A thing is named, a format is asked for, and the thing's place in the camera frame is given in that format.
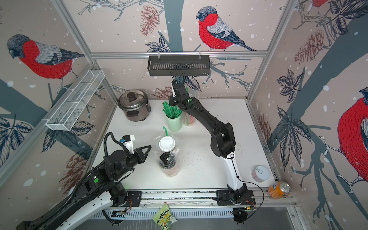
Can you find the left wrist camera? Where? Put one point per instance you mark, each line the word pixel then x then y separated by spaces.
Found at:
pixel 127 141

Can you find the white wire mesh shelf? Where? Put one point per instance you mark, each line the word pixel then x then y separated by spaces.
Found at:
pixel 77 98

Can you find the black lid red cup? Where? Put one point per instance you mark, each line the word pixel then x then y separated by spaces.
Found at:
pixel 168 164
pixel 188 120

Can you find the clear plastic carrier bag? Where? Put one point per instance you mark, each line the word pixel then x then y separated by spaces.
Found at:
pixel 192 93

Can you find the white lid cup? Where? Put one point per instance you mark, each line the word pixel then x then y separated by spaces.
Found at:
pixel 167 143

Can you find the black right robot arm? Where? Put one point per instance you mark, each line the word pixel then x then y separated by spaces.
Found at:
pixel 222 138

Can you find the silver rice cooker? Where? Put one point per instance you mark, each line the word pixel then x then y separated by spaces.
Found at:
pixel 135 105

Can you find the black hanging wire basket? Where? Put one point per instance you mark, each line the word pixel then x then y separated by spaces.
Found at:
pixel 186 65

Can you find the green straw holder cup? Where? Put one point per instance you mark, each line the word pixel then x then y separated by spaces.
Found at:
pixel 174 124

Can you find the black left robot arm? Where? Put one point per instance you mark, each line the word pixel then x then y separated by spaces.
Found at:
pixel 98 190

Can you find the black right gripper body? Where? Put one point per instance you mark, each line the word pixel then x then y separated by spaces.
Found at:
pixel 175 100

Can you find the green snack packet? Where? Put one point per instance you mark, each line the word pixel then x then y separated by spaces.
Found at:
pixel 164 218

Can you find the green straws bundle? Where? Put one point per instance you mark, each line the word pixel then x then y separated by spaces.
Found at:
pixel 172 112

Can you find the orange soda can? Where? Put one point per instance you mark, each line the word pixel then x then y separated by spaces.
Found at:
pixel 279 190

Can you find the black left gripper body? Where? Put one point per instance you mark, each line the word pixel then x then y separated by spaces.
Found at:
pixel 131 162

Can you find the spare clear plastic bag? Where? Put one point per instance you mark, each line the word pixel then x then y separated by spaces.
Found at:
pixel 158 152

